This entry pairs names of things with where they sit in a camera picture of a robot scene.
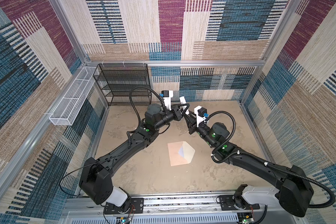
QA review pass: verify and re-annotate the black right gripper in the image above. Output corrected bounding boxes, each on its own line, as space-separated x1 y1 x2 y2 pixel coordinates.
183 110 215 147

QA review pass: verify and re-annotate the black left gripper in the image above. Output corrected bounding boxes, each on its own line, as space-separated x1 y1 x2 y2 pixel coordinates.
153 104 188 133

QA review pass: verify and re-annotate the white glue stick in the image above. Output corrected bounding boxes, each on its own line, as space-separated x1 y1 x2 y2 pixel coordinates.
179 96 189 115

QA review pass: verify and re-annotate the pink envelope with flap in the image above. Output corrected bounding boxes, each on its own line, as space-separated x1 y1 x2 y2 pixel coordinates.
168 141 195 166

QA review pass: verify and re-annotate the blue bordered white letter paper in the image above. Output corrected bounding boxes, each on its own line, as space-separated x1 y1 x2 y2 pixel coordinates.
178 146 184 158

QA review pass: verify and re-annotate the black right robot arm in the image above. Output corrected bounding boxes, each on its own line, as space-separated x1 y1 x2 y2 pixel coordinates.
184 109 315 217

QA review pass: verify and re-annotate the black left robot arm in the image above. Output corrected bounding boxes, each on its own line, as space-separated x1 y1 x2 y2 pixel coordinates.
79 103 189 212

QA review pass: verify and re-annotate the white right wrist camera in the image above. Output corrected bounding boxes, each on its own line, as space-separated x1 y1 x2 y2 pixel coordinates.
194 106 209 127

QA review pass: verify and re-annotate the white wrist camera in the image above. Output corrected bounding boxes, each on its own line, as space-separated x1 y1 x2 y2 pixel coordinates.
194 106 209 127
160 90 173 111

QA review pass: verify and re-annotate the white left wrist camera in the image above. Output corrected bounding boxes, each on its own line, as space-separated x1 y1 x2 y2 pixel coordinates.
160 90 173 111

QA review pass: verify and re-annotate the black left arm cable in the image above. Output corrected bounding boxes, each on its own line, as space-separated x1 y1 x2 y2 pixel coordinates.
58 85 169 224

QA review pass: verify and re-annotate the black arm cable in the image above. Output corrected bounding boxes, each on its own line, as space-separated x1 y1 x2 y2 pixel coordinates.
207 110 336 224
58 85 169 224

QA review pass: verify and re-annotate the black wire shelf rack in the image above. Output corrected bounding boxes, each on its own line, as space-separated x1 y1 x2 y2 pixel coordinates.
93 63 151 106

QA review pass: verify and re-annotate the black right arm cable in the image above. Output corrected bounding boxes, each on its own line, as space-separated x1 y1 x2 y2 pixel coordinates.
207 110 336 224

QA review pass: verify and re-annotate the white wire mesh basket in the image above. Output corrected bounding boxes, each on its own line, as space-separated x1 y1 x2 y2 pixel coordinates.
49 67 95 126

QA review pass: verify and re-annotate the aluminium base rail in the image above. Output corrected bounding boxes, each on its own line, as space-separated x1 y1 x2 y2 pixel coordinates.
59 187 306 224

